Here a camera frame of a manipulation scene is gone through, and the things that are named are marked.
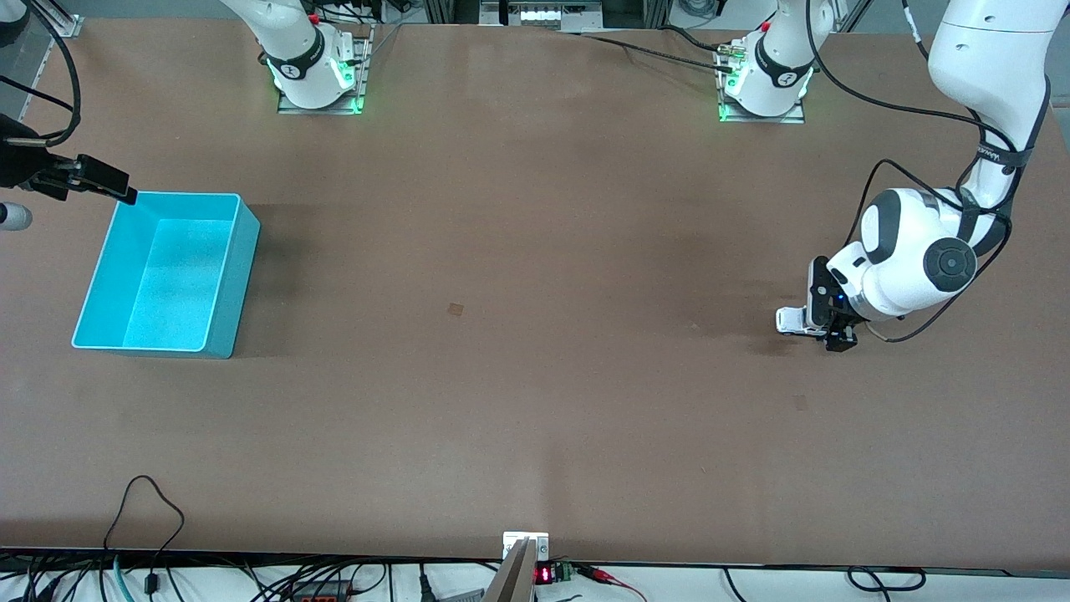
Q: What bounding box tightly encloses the white toy jeep black roof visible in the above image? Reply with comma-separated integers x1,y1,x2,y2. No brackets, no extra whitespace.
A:
776,306,828,336

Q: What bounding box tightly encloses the teal plastic bin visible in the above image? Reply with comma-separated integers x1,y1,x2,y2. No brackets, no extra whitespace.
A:
71,191,261,360

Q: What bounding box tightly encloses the red clip lead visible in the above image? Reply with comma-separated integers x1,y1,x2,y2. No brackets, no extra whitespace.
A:
573,564,649,602

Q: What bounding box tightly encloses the white mounting plate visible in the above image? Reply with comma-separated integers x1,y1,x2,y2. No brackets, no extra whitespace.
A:
502,532,550,561

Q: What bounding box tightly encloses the grey control box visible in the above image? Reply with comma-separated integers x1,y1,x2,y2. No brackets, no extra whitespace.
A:
481,0,604,33

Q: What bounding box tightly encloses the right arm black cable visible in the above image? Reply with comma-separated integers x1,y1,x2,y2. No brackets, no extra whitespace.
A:
0,0,82,145

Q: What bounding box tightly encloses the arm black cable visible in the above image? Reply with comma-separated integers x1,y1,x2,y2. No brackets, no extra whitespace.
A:
0,0,82,145
807,0,1050,344

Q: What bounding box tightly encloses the aluminium corner bracket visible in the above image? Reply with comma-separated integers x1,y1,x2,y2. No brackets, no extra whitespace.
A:
33,0,84,38

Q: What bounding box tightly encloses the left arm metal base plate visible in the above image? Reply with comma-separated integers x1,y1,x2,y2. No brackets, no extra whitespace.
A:
717,42,808,125

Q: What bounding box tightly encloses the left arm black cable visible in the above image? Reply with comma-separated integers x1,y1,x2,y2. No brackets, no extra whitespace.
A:
807,0,1050,344

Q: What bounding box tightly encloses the coiled black cable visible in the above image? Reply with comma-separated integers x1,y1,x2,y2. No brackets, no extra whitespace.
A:
847,566,927,593

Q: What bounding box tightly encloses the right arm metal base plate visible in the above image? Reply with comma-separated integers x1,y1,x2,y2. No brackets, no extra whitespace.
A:
278,23,375,115

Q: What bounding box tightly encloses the black cable across table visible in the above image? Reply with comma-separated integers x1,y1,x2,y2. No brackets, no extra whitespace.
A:
577,29,741,74

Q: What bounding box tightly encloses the thin black looped cable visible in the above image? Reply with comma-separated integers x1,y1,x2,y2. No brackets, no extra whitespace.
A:
102,475,186,596

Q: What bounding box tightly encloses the aluminium camera mount bar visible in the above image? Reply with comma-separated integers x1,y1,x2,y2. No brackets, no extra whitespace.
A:
483,539,536,602

